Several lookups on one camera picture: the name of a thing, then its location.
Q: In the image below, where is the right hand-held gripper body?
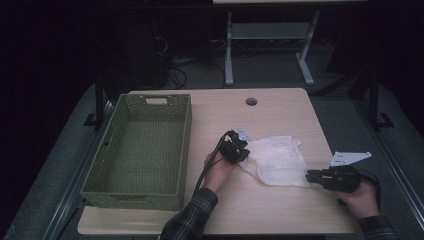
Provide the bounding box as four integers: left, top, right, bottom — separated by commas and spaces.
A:
320, 151, 372, 194

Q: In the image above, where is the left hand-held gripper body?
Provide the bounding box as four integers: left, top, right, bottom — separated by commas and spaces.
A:
219, 127, 253, 164

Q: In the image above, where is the white towel with bear patch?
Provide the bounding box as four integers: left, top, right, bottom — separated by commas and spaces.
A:
238, 134, 313, 188

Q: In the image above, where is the green woven basket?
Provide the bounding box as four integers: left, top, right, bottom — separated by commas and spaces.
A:
79, 93, 193, 212

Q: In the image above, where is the person's left hand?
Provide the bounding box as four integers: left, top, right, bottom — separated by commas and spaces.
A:
203, 151, 239, 194

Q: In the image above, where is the person's right hand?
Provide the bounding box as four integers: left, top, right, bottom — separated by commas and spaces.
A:
329, 180, 381, 220

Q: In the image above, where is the black metal stand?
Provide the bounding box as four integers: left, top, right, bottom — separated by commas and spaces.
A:
83, 74, 108, 130
364, 71, 395, 130

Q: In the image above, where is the left hand-held gripper black cable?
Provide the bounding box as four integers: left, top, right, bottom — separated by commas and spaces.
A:
193, 130, 234, 195

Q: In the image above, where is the hand-held gripper black cable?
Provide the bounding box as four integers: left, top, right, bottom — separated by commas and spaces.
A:
356, 168, 384, 211
193, 130, 234, 195

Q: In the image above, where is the right hand-held gripper black cable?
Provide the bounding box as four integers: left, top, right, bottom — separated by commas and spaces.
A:
356, 168, 384, 211

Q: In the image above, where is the grey metal floor rail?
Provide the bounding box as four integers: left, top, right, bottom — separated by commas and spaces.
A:
41, 99, 116, 240
353, 99, 424, 231

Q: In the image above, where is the tangle of black floor cables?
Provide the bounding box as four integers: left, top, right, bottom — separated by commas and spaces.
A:
153, 33, 228, 90

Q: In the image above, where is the white metal desk frame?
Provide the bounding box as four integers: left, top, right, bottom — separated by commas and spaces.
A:
213, 0, 369, 87

